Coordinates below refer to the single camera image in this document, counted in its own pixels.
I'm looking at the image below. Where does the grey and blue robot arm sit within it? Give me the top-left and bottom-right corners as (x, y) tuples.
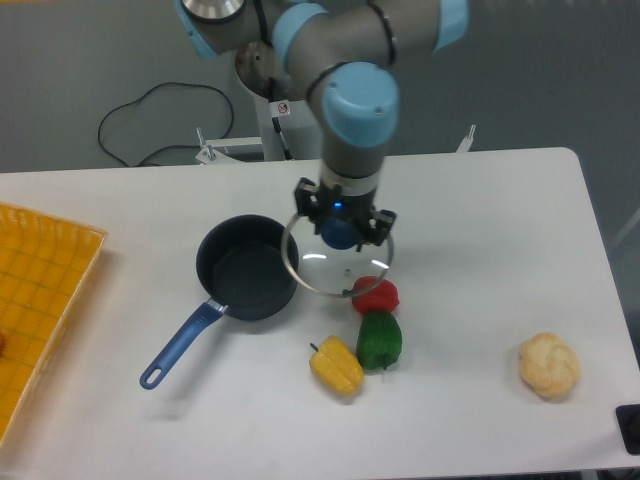
(174, 1), (469, 250)

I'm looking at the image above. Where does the black cable on floor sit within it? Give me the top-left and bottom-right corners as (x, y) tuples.
(97, 82), (235, 168)

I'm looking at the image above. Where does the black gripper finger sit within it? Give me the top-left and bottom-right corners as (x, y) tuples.
(354, 208), (397, 251)
(294, 177), (325, 235)

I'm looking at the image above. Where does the red bell pepper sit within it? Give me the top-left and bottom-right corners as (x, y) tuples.
(351, 276), (400, 315)

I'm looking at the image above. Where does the black device at table edge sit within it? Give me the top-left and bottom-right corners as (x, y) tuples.
(615, 404), (640, 456)

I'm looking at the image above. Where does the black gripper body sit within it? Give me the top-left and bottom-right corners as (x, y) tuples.
(313, 181), (376, 235)

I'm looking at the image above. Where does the yellow bell pepper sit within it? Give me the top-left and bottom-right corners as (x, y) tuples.
(309, 335), (364, 397)

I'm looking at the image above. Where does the yellow plastic basket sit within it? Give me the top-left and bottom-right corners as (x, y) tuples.
(1, 203), (108, 440)

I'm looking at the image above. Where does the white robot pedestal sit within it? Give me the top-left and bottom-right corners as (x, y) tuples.
(195, 42), (322, 165)

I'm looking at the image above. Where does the glass lid with blue knob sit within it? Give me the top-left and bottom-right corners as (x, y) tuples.
(281, 214), (395, 298)

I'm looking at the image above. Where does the round bread roll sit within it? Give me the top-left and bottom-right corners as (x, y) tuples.
(519, 332), (581, 400)

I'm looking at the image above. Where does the green bell pepper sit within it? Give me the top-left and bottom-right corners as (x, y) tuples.
(356, 311), (403, 370)

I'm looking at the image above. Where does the dark blue saucepan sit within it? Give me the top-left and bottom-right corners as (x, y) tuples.
(139, 214), (299, 390)

